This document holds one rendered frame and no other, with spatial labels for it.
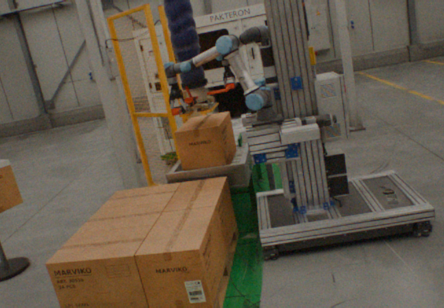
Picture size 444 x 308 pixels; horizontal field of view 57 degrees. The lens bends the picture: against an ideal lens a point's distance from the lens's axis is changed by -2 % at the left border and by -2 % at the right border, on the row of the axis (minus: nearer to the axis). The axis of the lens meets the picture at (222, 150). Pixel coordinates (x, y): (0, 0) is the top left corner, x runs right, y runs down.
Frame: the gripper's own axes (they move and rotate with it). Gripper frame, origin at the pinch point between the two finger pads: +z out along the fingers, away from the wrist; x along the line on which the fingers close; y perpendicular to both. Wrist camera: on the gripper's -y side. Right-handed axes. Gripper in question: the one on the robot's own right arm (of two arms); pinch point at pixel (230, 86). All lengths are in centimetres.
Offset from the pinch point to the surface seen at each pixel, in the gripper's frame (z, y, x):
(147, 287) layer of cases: 91, 180, -41
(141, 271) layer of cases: 79, 180, -43
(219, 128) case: 29, 48, -8
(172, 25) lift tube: -61, 41, -32
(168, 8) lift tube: -75, 41, -33
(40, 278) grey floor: 123, 107, -174
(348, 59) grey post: 14, -230, 134
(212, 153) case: 49, 48, -18
